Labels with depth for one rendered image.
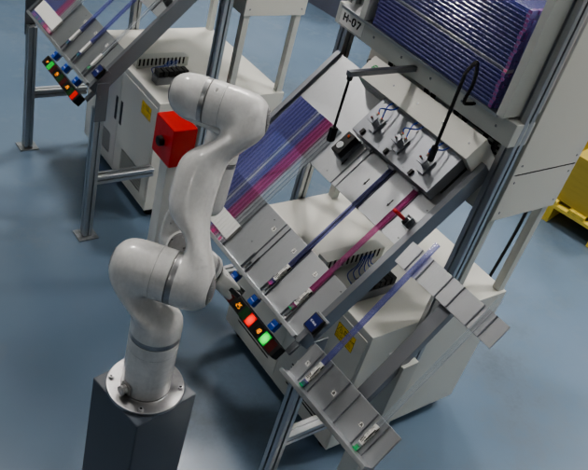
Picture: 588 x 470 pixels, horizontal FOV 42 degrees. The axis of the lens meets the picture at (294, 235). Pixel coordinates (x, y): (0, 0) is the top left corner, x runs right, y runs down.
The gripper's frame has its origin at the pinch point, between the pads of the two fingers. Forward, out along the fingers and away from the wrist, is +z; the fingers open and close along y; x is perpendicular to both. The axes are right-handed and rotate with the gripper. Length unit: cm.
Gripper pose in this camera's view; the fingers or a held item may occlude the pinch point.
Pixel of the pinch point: (236, 290)
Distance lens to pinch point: 214.9
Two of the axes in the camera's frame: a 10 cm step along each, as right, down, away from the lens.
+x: 7.3, -6.9, 0.0
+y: 5.6, 5.9, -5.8
